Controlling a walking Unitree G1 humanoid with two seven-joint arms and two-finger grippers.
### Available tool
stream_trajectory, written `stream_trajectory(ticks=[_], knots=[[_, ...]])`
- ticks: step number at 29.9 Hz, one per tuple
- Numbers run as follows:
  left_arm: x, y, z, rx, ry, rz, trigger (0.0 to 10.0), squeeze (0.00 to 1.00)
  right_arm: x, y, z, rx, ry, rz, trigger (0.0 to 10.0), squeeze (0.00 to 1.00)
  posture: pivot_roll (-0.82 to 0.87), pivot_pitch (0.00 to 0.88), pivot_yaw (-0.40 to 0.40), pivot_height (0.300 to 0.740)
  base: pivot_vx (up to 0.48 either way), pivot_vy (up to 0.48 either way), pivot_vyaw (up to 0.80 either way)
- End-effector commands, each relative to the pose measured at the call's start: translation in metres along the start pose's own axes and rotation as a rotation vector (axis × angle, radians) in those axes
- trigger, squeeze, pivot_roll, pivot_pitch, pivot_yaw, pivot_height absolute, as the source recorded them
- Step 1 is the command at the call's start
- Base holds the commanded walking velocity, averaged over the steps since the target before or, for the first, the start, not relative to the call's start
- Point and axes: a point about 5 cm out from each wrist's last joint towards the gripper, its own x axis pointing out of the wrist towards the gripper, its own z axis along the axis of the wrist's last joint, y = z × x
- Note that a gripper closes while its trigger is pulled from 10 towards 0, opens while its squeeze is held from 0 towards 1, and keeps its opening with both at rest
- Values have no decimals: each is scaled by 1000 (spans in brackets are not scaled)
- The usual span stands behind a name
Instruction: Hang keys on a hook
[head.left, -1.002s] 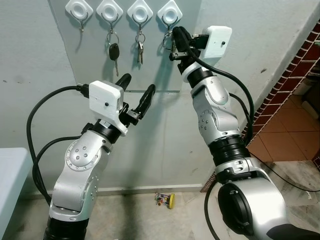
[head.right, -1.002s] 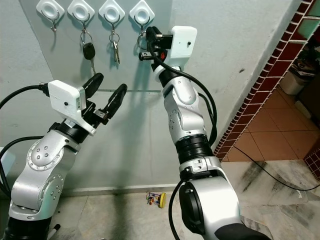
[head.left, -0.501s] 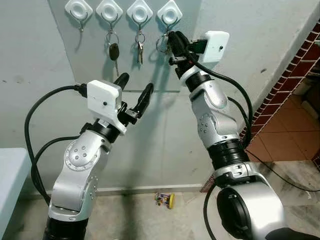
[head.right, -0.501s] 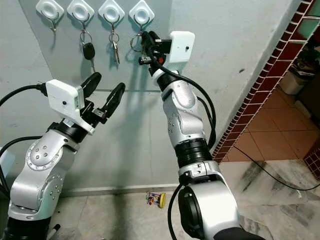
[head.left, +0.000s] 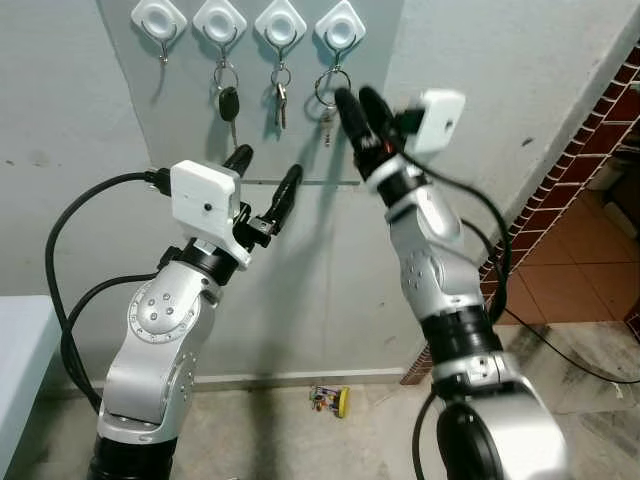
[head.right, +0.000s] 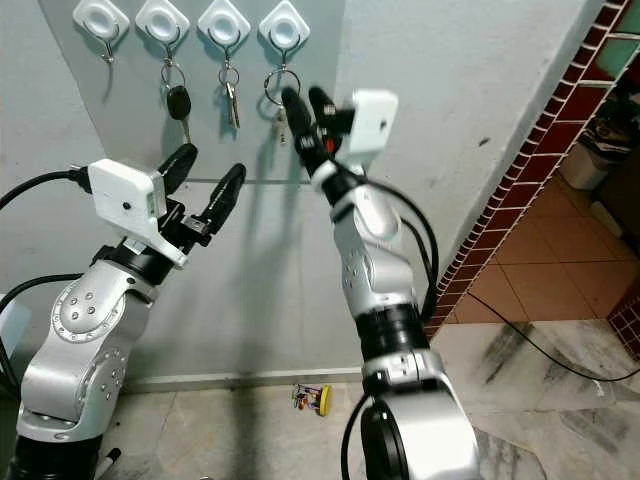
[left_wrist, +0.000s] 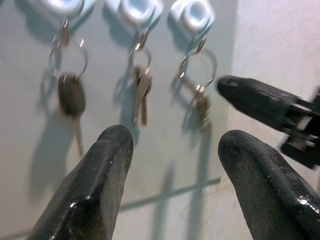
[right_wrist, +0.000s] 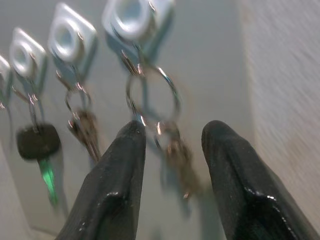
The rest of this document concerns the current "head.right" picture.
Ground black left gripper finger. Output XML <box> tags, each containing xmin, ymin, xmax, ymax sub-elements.
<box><xmin>162</xmin><ymin>144</ymin><xmax>199</xmax><ymax>196</ymax></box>
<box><xmin>198</xmin><ymin>163</ymin><xmax>248</xmax><ymax>237</ymax></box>

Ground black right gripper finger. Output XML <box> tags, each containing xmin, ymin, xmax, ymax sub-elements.
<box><xmin>280</xmin><ymin>87</ymin><xmax>319</xmax><ymax>156</ymax></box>
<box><xmin>308</xmin><ymin>86</ymin><xmax>338</xmax><ymax>133</ymax></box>

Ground key bunch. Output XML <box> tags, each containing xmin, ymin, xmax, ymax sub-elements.
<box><xmin>263</xmin><ymin>67</ymin><xmax>301</xmax><ymax>147</ymax></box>

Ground black car key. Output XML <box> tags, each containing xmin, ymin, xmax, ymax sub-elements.
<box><xmin>165</xmin><ymin>60</ymin><xmax>193</xmax><ymax>147</ymax></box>

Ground small colourful toy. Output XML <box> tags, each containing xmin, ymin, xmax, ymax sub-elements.
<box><xmin>293</xmin><ymin>383</ymin><xmax>333</xmax><ymax>417</ymax></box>

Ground white rubbish bin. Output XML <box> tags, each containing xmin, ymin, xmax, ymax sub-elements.
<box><xmin>560</xmin><ymin>118</ymin><xmax>637</xmax><ymax>191</ymax></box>

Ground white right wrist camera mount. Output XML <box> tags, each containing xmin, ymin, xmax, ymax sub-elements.
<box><xmin>345</xmin><ymin>90</ymin><xmax>399</xmax><ymax>166</ymax></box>

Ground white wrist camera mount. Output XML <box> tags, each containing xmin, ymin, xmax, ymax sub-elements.
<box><xmin>88</xmin><ymin>158</ymin><xmax>169</xmax><ymax>269</ymax></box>
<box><xmin>345</xmin><ymin>90</ymin><xmax>399</xmax><ymax>166</ymax></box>

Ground grey wall panel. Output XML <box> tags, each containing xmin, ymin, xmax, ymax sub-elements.
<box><xmin>40</xmin><ymin>0</ymin><xmax>348</xmax><ymax>186</ymax></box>

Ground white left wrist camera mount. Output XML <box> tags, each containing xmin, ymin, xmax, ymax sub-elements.
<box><xmin>88</xmin><ymin>158</ymin><xmax>169</xmax><ymax>269</ymax></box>

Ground two keys on small ring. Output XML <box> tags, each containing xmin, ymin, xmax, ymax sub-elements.
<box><xmin>218</xmin><ymin>62</ymin><xmax>243</xmax><ymax>131</ymax></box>

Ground white diamond wall hook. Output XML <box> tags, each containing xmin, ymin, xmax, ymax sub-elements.
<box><xmin>257</xmin><ymin>0</ymin><xmax>312</xmax><ymax>71</ymax></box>
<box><xmin>72</xmin><ymin>0</ymin><xmax>131</xmax><ymax>64</ymax></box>
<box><xmin>197</xmin><ymin>0</ymin><xmax>253</xmax><ymax>66</ymax></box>
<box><xmin>135</xmin><ymin>0</ymin><xmax>192</xmax><ymax>63</ymax></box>

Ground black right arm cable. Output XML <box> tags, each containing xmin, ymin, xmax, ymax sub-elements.
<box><xmin>345</xmin><ymin>165</ymin><xmax>441</xmax><ymax>326</ymax></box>

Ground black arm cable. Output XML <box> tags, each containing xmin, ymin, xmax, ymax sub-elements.
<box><xmin>0</xmin><ymin>168</ymin><xmax>96</xmax><ymax>401</ymax></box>
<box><xmin>345</xmin><ymin>165</ymin><xmax>441</xmax><ymax>326</ymax></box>

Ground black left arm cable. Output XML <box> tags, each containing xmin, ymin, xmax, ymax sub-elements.
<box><xmin>0</xmin><ymin>168</ymin><xmax>96</xmax><ymax>401</ymax></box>

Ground black floor cable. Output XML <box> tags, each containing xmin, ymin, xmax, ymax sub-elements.
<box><xmin>450</xmin><ymin>288</ymin><xmax>640</xmax><ymax>385</ymax></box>

